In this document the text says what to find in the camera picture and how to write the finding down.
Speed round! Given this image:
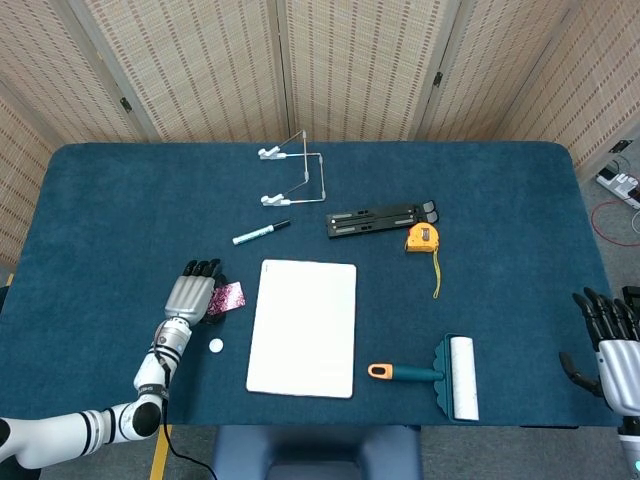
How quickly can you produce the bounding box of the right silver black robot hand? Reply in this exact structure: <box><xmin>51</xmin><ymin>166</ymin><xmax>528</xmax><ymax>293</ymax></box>
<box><xmin>558</xmin><ymin>286</ymin><xmax>640</xmax><ymax>414</ymax></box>

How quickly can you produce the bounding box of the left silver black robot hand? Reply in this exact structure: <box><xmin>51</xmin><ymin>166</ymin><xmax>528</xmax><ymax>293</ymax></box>
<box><xmin>164</xmin><ymin>258</ymin><xmax>234</xmax><ymax>327</ymax></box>

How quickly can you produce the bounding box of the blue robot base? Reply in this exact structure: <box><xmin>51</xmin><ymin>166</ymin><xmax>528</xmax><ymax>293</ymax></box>
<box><xmin>211</xmin><ymin>424</ymin><xmax>424</xmax><ymax>480</ymax></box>

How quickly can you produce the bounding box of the white drawing board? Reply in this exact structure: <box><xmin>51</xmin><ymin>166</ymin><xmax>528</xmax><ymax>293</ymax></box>
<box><xmin>245</xmin><ymin>258</ymin><xmax>358</xmax><ymax>400</ymax></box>

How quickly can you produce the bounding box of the black folding bracket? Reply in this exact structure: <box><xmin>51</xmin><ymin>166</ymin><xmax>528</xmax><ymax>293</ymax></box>
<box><xmin>326</xmin><ymin>200</ymin><xmax>439</xmax><ymax>240</ymax></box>

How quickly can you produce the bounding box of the white marker with black cap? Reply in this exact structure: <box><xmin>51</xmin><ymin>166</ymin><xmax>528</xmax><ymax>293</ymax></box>
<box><xmin>232</xmin><ymin>219</ymin><xmax>292</xmax><ymax>247</ymax></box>

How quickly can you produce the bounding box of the blue table cloth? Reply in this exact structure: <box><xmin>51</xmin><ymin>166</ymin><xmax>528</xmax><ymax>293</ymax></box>
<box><xmin>0</xmin><ymin>142</ymin><xmax>624</xmax><ymax>429</ymax></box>

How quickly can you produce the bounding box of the teal lint roller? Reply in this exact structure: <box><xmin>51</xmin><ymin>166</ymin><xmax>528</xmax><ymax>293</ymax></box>
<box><xmin>367</xmin><ymin>335</ymin><xmax>480</xmax><ymax>422</ymax></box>

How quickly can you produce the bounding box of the white power strip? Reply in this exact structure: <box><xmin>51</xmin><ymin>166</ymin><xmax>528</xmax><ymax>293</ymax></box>
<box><xmin>595</xmin><ymin>167</ymin><xmax>640</xmax><ymax>210</ymax></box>

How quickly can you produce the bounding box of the woven bamboo folding screen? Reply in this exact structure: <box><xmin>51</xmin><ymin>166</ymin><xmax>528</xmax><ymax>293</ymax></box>
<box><xmin>0</xmin><ymin>0</ymin><xmax>640</xmax><ymax>271</ymax></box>

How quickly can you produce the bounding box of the yellow tape measure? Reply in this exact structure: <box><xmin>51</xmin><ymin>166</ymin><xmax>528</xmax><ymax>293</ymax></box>
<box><xmin>404</xmin><ymin>222</ymin><xmax>443</xmax><ymax>300</ymax></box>

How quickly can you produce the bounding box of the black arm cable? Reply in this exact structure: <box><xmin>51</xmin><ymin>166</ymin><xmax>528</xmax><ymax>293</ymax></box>
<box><xmin>152</xmin><ymin>344</ymin><xmax>219</xmax><ymax>480</ymax></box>

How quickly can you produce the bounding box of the metal wire book stand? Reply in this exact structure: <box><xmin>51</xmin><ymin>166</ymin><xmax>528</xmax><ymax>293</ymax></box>
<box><xmin>257</xmin><ymin>130</ymin><xmax>328</xmax><ymax>208</ymax></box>

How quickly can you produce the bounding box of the red cable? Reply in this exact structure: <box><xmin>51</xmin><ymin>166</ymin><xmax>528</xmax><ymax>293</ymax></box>
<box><xmin>590</xmin><ymin>199</ymin><xmax>640</xmax><ymax>247</ymax></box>

